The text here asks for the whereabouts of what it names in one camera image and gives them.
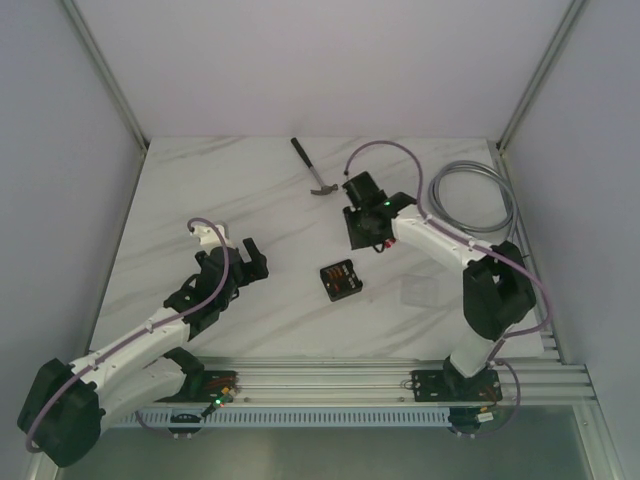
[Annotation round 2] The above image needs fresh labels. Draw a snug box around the black fuse box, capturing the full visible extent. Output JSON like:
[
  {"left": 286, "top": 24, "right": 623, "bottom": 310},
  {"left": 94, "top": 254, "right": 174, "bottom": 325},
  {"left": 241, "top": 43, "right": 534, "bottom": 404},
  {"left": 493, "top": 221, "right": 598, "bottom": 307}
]
[{"left": 319, "top": 259, "right": 363, "bottom": 302}]

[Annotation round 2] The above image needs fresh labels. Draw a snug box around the silver flexible metal hose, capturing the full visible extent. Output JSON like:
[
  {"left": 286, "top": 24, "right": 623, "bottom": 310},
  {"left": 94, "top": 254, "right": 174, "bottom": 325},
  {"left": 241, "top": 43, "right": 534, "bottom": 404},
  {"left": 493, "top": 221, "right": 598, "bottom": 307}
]
[{"left": 428, "top": 159, "right": 519, "bottom": 236}]

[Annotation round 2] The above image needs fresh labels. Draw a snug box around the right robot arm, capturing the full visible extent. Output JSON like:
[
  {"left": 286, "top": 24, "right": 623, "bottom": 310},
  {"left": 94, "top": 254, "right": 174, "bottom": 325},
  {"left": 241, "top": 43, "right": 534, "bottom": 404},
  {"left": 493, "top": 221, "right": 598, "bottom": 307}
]
[{"left": 342, "top": 172, "right": 536, "bottom": 399}]

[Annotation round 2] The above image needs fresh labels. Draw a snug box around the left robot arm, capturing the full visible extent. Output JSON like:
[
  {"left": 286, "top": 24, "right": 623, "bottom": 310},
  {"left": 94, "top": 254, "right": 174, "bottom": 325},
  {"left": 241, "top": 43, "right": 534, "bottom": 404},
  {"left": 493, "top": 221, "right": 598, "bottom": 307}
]
[{"left": 17, "top": 238, "right": 269, "bottom": 468}]

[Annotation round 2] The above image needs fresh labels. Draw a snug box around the clear plastic fuse box cover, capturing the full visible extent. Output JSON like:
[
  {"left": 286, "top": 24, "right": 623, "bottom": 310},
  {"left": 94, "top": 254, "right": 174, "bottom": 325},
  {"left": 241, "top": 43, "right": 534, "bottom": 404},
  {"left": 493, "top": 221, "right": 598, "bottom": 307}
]
[{"left": 400, "top": 275, "right": 439, "bottom": 308}]

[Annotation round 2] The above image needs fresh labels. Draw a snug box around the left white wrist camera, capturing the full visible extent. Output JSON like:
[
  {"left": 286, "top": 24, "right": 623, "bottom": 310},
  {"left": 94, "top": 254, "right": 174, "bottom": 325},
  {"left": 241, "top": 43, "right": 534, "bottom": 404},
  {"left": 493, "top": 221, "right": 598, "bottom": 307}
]
[{"left": 189, "top": 223, "right": 234, "bottom": 250}]

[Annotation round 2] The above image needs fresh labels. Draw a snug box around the claw hammer black handle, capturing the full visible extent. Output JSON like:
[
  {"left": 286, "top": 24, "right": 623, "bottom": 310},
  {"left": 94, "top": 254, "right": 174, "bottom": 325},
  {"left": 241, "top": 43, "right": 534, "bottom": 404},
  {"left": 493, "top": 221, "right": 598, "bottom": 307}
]
[{"left": 290, "top": 136, "right": 340, "bottom": 197}]

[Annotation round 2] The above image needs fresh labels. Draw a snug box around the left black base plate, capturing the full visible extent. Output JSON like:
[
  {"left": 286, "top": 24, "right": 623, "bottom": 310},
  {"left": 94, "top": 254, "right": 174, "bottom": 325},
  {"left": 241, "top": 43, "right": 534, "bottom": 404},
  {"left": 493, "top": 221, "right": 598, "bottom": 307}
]
[{"left": 185, "top": 370, "right": 238, "bottom": 402}]

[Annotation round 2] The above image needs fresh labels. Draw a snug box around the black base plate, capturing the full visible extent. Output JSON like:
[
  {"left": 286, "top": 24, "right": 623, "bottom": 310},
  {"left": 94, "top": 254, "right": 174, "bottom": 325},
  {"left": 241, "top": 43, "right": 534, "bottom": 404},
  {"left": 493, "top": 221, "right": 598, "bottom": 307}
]
[
  {"left": 185, "top": 370, "right": 238, "bottom": 402},
  {"left": 410, "top": 369, "right": 503, "bottom": 403}
]

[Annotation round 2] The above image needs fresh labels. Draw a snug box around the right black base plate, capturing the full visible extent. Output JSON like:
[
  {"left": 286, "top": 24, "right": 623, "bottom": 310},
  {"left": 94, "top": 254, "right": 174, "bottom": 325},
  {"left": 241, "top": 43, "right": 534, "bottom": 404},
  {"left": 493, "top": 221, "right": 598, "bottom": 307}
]
[{"left": 410, "top": 369, "right": 503, "bottom": 403}]

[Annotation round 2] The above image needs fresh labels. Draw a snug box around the grey slotted cable duct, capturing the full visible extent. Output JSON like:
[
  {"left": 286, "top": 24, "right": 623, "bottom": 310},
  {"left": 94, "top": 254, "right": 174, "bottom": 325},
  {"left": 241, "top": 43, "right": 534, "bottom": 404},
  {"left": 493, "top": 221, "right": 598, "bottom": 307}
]
[{"left": 107, "top": 409, "right": 501, "bottom": 430}]

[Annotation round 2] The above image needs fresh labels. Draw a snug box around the aluminium mounting rail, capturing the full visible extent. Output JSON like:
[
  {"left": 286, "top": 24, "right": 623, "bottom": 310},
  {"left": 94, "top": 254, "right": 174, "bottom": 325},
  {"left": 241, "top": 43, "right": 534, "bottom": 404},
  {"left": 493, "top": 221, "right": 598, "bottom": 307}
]
[{"left": 202, "top": 357, "right": 596, "bottom": 407}]

